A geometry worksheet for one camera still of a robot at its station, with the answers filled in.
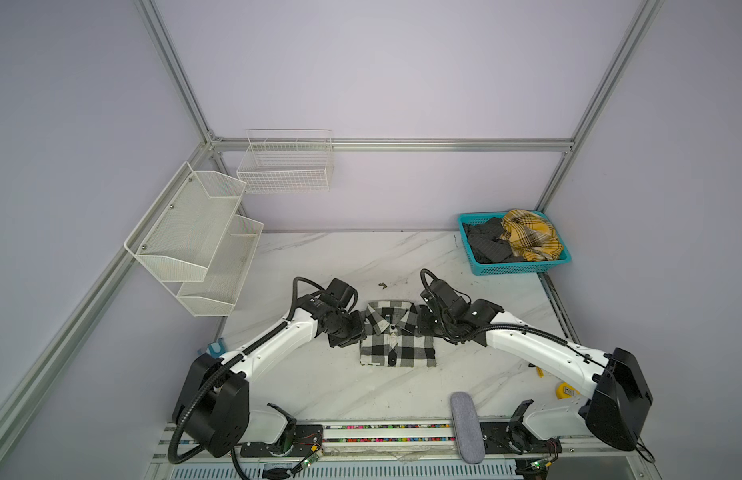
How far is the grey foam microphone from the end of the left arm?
1.05 feet

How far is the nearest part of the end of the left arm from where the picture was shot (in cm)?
60

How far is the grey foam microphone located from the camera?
2.33 ft
